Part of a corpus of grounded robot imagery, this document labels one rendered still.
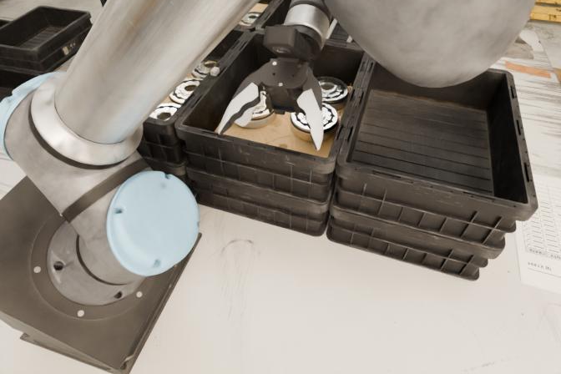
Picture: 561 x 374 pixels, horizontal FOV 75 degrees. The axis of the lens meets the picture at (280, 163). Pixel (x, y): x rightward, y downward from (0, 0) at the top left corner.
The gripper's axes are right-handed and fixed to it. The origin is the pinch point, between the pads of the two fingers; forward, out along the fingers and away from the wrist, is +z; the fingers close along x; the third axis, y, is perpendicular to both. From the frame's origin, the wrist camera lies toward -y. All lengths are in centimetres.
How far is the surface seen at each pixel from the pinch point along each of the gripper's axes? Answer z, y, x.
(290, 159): -2.1, 10.0, -1.6
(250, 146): -2.7, 8.8, 5.7
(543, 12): -251, 209, -116
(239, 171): -0.5, 16.2, 9.3
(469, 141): -22.0, 30.8, -32.6
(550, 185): -22, 46, -54
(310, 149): -10.6, 23.3, -1.4
